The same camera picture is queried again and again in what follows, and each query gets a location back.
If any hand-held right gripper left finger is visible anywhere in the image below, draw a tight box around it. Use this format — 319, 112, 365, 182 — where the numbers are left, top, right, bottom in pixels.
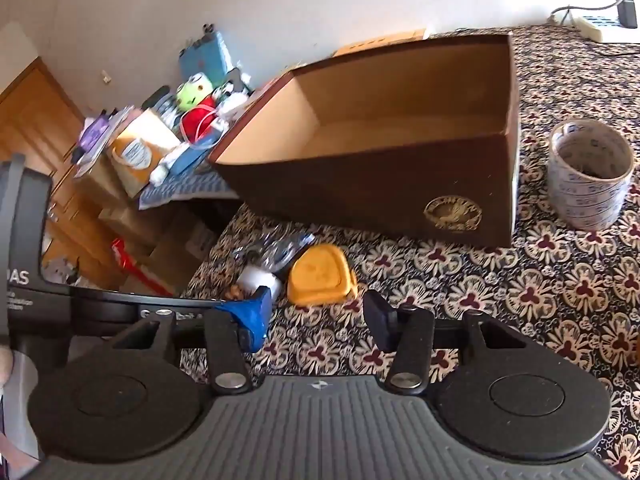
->
107, 285, 274, 395

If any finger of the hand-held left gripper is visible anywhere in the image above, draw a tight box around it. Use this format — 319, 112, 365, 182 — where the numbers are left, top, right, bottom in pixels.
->
67, 285, 224, 323

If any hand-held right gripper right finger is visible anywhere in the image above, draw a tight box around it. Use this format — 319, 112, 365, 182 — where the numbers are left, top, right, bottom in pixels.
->
362, 290, 551, 395

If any small clear tape roll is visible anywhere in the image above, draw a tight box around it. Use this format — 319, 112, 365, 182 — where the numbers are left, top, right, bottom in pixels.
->
236, 266, 283, 301

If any silver metal carabiner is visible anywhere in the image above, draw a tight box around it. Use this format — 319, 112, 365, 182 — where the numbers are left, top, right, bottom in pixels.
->
231, 244, 268, 267

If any clear blue correction tape dispenser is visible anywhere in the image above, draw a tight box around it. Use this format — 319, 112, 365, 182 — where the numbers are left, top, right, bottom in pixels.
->
250, 232, 317, 273

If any yellow tape measure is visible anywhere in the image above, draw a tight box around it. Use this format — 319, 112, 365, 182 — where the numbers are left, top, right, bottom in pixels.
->
286, 243, 358, 307

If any brown cardboard box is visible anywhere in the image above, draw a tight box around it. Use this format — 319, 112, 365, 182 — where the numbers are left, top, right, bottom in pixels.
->
207, 32, 521, 248

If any red packet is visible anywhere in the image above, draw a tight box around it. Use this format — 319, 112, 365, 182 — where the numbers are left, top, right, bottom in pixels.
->
111, 239, 173, 297

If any cardboard carton with white label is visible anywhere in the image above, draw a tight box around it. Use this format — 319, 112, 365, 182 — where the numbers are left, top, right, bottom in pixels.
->
149, 212, 222, 293

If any plain cardboard carton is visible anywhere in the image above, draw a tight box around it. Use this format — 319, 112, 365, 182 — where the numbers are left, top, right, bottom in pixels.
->
85, 155, 132, 202
97, 204, 157, 247

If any wooden door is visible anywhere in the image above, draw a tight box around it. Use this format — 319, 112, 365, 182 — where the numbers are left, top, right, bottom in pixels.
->
0, 57, 131, 291

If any purple packet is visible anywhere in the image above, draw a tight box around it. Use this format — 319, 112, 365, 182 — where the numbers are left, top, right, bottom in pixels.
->
75, 115, 113, 161

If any blue patterned cloth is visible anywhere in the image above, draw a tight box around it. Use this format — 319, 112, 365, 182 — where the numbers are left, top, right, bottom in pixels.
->
139, 165, 241, 211

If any orange paper bag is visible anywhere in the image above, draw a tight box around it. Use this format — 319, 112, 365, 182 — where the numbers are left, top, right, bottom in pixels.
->
109, 109, 181, 198

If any blue plastic pouch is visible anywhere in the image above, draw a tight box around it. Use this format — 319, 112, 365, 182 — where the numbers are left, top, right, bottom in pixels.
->
165, 130, 226, 176

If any panda plush toy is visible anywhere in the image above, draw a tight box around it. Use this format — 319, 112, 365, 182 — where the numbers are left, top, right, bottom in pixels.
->
215, 82, 251, 116

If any green frog plush toy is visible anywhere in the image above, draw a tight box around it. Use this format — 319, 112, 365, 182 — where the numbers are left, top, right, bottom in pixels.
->
174, 72, 221, 143

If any black phone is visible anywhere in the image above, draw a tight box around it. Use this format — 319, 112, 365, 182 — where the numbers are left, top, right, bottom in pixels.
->
227, 67, 252, 92

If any large printed packing tape roll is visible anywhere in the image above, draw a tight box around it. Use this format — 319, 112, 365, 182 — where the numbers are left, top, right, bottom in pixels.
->
547, 119, 635, 231

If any blue folder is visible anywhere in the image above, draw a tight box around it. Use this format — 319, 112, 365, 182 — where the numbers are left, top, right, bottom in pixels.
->
179, 30, 236, 83

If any yellow book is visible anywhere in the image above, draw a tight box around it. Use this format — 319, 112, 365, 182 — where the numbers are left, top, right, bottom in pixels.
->
332, 29, 427, 58

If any white power strip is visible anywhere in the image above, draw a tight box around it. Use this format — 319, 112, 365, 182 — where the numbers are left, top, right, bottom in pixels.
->
575, 14, 640, 43

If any black charger adapter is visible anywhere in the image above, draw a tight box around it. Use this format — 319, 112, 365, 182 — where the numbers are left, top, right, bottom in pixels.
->
617, 0, 639, 28

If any white cable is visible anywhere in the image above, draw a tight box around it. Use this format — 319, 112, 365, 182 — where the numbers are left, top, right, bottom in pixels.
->
187, 105, 226, 146

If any black charger cable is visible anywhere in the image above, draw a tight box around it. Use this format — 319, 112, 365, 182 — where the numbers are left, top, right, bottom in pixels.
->
597, 40, 640, 57

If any grey power cable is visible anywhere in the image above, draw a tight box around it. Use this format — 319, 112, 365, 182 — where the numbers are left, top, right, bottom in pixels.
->
550, 0, 626, 25

